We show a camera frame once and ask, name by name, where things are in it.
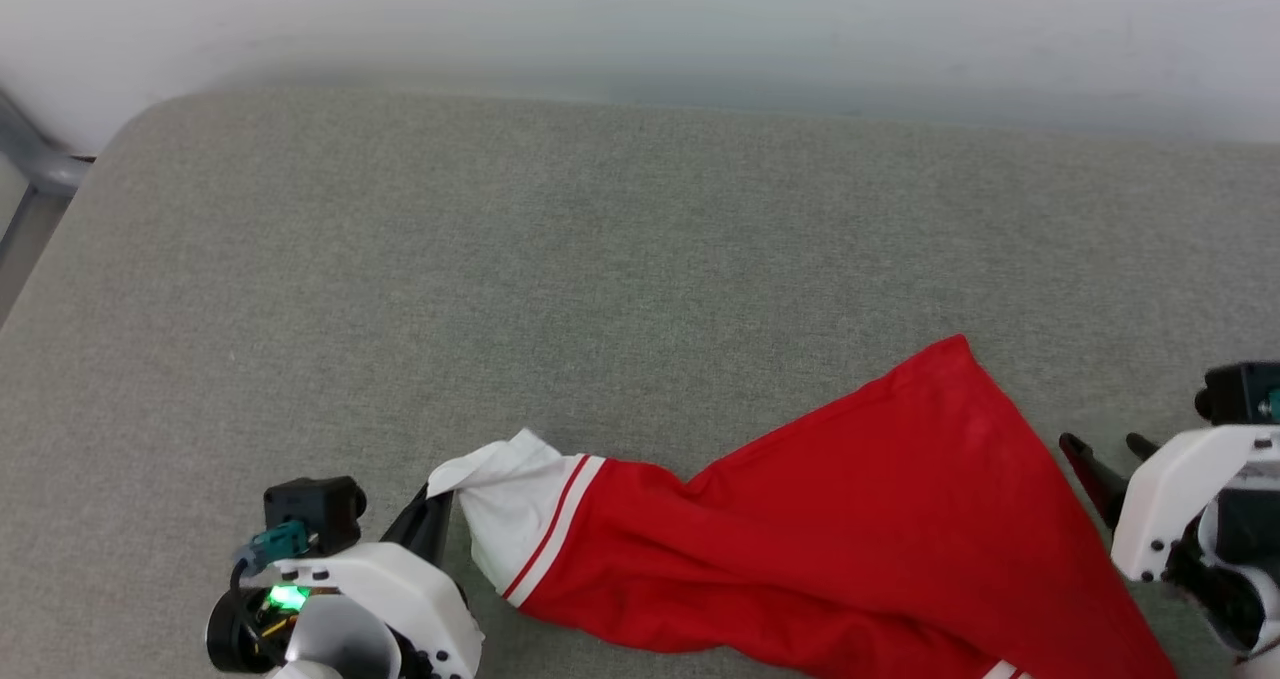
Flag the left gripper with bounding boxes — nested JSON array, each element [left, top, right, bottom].
[[207, 486, 457, 676]]

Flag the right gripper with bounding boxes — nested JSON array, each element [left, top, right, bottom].
[[1059, 432, 1280, 655]]

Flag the red and white garment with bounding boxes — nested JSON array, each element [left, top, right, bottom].
[[428, 334, 1181, 679]]

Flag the teal camera cable connector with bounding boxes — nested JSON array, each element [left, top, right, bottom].
[[233, 521, 311, 576]]

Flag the grey metal frame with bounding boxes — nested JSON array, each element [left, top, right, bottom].
[[0, 89, 93, 270]]

